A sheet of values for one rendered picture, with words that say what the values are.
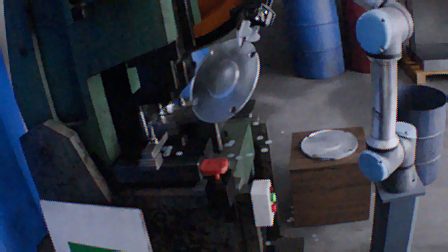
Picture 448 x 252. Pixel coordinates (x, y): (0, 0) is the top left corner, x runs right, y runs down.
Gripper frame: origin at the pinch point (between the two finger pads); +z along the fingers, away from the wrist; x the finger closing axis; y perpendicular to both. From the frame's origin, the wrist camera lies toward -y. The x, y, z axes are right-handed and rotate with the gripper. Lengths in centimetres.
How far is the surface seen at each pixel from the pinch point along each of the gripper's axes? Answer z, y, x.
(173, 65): 14.1, -10.1, -13.9
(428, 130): -11, 36, 110
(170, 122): 30.7, -13.7, -4.6
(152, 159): 43.3, -5.0, -12.5
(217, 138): 30.3, -4.4, 8.7
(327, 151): 17, -4, 76
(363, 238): 51, 25, 92
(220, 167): 37.8, 20.6, -9.7
